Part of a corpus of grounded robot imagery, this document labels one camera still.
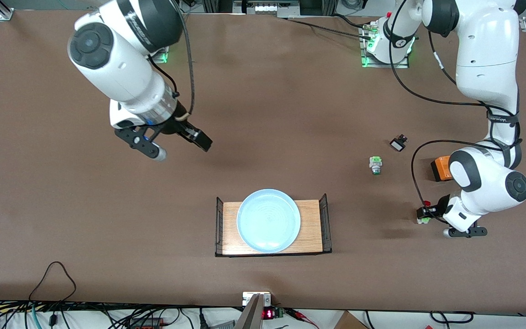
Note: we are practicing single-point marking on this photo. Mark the green push button switch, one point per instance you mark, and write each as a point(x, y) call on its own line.
point(375, 163)

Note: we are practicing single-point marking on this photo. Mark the red push button switch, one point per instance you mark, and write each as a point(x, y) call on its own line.
point(426, 203)

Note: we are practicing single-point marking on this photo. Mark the black and orange power brick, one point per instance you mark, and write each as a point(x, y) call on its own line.
point(146, 323)

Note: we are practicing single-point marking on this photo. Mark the red clip test leads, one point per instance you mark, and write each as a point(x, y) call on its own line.
point(297, 313)

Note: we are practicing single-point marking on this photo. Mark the red digit display module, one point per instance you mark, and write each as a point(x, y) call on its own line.
point(268, 314)

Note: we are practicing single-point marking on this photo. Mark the silver metal frame unit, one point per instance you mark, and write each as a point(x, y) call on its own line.
point(267, 8)

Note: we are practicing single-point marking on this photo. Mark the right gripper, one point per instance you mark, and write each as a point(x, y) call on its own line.
point(175, 124)

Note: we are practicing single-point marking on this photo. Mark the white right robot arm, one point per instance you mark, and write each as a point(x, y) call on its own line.
point(121, 68)

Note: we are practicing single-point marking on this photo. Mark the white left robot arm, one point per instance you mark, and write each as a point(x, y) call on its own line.
point(486, 55)

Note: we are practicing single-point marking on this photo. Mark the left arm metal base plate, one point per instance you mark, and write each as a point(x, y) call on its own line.
point(384, 66)

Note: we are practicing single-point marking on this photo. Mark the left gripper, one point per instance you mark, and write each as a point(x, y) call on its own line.
point(441, 204)

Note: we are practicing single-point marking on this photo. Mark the small black switch part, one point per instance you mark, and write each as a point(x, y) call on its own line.
point(398, 145)

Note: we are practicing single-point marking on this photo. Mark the grey box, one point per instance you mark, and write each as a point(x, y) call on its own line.
point(222, 325)

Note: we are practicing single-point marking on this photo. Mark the grey camera pole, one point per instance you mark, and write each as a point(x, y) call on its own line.
point(250, 317)

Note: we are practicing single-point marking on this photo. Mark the silver metal camera bracket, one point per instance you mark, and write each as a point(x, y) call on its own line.
point(247, 298)

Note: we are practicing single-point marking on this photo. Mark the light blue round plate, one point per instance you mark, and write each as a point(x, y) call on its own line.
point(267, 221)

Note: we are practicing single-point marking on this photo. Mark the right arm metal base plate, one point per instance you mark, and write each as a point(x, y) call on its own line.
point(166, 54)

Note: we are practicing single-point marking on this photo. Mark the brown cardboard piece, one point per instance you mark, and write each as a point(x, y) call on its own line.
point(349, 322)

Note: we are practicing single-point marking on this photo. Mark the orange button enclosure box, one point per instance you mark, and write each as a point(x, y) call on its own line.
point(440, 168)

